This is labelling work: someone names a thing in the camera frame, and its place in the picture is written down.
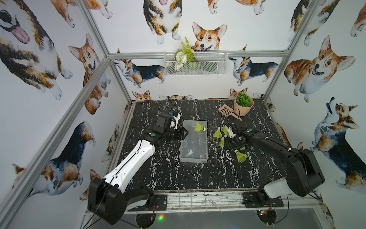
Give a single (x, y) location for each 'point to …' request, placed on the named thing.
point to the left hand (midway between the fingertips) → (188, 130)
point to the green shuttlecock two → (218, 134)
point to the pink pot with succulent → (243, 104)
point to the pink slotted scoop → (228, 111)
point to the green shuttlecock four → (221, 144)
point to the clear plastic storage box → (194, 147)
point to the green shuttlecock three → (224, 129)
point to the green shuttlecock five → (241, 157)
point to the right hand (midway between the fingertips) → (227, 143)
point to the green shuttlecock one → (199, 127)
